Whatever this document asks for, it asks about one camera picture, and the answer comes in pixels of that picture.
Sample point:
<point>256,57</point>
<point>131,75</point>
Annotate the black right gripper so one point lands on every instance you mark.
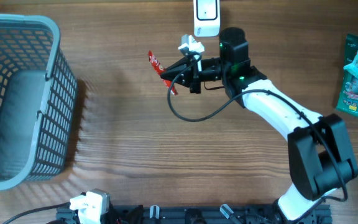
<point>191,78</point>

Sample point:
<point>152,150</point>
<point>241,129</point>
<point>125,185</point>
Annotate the red Nescafe coffee stick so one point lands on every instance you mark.
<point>158,67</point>

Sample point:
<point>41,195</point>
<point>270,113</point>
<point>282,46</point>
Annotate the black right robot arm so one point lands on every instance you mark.
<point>320,154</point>

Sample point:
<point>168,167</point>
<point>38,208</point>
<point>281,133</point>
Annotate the white barcode scanner box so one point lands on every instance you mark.
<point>206,18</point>

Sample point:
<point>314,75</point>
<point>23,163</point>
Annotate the grey plastic mesh basket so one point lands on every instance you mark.
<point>37,100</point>

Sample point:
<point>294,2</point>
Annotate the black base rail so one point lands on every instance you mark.
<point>182,214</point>

